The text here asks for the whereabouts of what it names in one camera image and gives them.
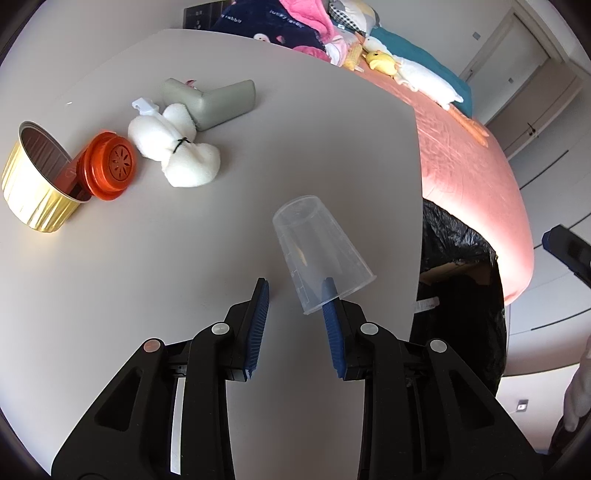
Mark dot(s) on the white goose plush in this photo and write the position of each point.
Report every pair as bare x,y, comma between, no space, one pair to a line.
415,48
429,83

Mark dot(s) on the bed with pink sheet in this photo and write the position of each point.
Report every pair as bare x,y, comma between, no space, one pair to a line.
461,184

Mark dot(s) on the pink fleece garment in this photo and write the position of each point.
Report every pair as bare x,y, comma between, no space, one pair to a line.
304,14

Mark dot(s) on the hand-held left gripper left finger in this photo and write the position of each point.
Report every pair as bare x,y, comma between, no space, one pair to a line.
256,332

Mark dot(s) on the orange plastic cap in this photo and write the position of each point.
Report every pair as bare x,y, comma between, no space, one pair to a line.
111,161

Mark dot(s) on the black trash bag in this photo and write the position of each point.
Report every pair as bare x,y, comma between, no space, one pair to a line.
461,332

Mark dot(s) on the yellow dotted bolster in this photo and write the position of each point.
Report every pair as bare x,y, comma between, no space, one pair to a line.
353,57

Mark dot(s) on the white door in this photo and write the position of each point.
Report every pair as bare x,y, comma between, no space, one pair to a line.
545,115

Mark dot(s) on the gold foil cup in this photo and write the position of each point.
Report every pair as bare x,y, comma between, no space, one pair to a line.
32,203

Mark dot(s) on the yellow duck plush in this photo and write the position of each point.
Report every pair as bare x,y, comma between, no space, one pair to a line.
381,62

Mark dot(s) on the clear plastic cup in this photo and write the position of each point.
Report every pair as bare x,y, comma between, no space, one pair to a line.
314,244

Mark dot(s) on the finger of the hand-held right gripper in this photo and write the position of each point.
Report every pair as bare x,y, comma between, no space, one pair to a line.
565,251

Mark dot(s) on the white wall socket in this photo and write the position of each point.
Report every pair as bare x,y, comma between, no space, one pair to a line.
522,405

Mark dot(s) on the pink cat print blanket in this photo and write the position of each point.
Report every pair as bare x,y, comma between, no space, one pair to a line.
332,50

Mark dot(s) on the navy printed robe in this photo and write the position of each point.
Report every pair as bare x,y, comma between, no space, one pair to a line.
258,18

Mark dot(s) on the person's white fleece clothing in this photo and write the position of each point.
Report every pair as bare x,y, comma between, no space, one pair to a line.
577,392

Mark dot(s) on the grey plastic holder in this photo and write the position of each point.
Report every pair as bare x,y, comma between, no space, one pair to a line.
217,104

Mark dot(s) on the black wall socket panel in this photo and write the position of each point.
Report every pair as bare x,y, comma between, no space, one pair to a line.
203,16

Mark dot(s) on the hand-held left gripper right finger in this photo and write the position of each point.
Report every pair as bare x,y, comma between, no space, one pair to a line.
333,337

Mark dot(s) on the checkered pillow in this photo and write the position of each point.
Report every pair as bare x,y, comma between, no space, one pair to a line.
355,11

